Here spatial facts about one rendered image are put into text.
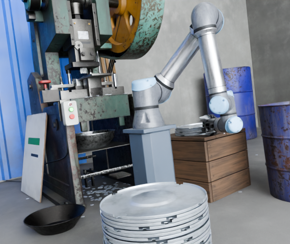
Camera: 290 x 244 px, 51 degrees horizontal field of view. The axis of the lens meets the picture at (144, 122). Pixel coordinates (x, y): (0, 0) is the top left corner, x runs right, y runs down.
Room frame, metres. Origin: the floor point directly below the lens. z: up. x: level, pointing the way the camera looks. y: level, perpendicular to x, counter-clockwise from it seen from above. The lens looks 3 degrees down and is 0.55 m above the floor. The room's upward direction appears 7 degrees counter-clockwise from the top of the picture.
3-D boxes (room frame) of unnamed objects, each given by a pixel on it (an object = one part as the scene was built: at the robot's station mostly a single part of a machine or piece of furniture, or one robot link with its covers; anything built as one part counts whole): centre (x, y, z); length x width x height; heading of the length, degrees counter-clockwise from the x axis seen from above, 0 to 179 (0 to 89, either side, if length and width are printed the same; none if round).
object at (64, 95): (2.11, 0.38, 0.68); 0.45 x 0.30 x 0.06; 122
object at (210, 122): (1.54, -0.34, 0.41); 0.12 x 0.09 x 0.08; 14
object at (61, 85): (2.02, 0.53, 0.76); 0.17 x 0.06 x 0.10; 122
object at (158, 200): (0.82, 0.00, 0.30); 0.29 x 0.29 x 0.01
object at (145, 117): (1.43, -0.02, 0.50); 0.15 x 0.15 x 0.10
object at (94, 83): (1.96, 0.29, 0.72); 0.25 x 0.14 x 0.14; 32
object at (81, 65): (2.12, 0.39, 0.86); 0.20 x 0.16 x 0.05; 122
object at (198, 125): (1.81, -0.33, 0.40); 0.29 x 0.29 x 0.01
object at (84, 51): (2.08, 0.36, 1.04); 0.17 x 0.15 x 0.30; 32
